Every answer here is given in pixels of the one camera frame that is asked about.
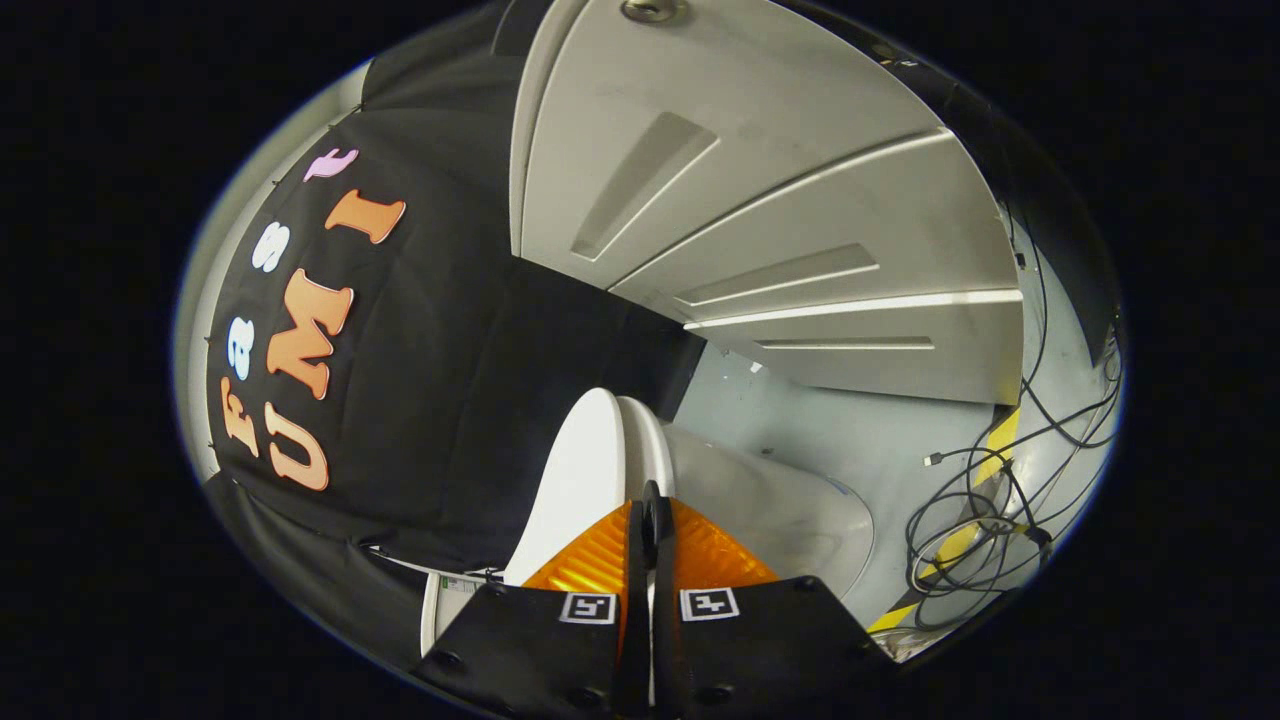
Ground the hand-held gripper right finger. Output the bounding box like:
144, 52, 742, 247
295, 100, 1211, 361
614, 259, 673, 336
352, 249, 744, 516
652, 481, 898, 720

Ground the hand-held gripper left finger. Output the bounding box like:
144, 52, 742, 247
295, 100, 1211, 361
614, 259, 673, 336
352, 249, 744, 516
415, 481, 656, 720

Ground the white toilet lid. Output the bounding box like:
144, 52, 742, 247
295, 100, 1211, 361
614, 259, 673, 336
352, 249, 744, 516
503, 387, 633, 588

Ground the white toilet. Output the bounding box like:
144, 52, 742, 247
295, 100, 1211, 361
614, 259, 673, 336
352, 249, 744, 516
420, 393, 877, 658

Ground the black backdrop cloth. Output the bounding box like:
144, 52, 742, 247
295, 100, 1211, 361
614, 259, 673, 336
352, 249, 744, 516
205, 0, 1121, 663

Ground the yellow black floor tape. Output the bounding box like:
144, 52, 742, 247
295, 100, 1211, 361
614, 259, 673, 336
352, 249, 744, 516
868, 408, 1023, 633

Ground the white drawer cabinet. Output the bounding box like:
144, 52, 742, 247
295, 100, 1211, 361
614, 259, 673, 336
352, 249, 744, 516
508, 0, 1025, 407

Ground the tangle of black cables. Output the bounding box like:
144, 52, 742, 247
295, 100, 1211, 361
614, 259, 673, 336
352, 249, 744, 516
905, 200, 1123, 633

